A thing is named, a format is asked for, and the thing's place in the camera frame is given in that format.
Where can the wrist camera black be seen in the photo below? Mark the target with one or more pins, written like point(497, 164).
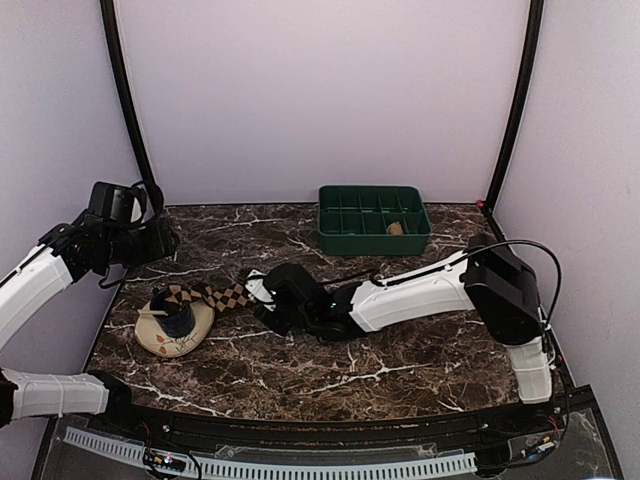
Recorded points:
point(291, 285)
point(117, 203)

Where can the cream plate with leaf pattern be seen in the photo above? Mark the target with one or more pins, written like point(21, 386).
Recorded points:
point(150, 336)

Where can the green divided plastic tray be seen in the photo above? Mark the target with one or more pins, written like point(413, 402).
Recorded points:
point(352, 220)

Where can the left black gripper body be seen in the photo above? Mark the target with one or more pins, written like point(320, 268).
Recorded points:
point(123, 249)

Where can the right black frame post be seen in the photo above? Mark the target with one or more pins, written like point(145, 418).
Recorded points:
point(517, 108)

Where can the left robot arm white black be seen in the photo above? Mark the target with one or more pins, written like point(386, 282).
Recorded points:
point(61, 258)

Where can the tan brown sock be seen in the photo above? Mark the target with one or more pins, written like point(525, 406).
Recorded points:
point(395, 229)

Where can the brown argyle sock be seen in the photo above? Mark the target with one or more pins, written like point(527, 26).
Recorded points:
point(175, 298)

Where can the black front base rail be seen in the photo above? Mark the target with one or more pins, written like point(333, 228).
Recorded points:
point(572, 415)

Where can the dark blue ceramic cup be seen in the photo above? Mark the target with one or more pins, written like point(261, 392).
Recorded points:
point(174, 319)

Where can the black frame post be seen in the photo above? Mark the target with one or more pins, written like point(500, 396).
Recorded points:
point(517, 108)
point(117, 60)

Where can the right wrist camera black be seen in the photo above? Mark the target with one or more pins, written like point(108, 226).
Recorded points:
point(291, 285)

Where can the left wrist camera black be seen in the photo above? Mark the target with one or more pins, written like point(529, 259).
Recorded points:
point(117, 203)

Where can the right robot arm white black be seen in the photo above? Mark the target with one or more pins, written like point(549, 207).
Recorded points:
point(486, 277)

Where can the left black frame post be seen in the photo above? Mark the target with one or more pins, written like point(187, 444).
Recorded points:
point(117, 60)

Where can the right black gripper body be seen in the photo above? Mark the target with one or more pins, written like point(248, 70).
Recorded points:
point(292, 318)

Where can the white slotted cable duct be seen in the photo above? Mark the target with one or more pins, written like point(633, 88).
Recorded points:
point(253, 463)

